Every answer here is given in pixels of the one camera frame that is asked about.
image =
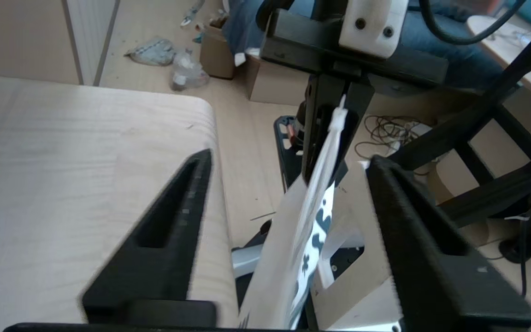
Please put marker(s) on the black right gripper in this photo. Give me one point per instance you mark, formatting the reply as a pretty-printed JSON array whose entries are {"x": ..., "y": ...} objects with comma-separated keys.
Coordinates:
[{"x": 302, "y": 46}]

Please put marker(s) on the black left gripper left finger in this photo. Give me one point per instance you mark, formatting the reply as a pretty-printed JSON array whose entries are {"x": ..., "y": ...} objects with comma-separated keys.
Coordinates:
[{"x": 159, "y": 267}]

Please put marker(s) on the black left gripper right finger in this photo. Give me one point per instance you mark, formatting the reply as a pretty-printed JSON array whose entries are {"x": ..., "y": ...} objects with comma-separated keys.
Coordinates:
[{"x": 431, "y": 276}]

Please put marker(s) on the white horse print pouch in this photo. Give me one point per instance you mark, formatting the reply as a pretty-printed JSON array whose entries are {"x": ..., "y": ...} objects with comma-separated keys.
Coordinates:
[{"x": 288, "y": 249}]

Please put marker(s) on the silver black robot base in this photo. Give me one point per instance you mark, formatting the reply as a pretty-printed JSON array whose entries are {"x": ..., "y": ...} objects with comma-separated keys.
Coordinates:
[{"x": 477, "y": 203}]

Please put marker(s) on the flat brown cardboard box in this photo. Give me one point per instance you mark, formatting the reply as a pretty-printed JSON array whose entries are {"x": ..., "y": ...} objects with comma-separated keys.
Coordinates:
[{"x": 274, "y": 83}]

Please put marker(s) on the small brown cardboard box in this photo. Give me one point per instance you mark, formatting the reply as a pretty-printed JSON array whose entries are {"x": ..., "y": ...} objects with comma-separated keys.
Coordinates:
[{"x": 217, "y": 50}]

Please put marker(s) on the beige side table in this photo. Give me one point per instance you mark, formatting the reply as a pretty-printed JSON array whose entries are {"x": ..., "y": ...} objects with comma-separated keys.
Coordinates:
[{"x": 510, "y": 41}]

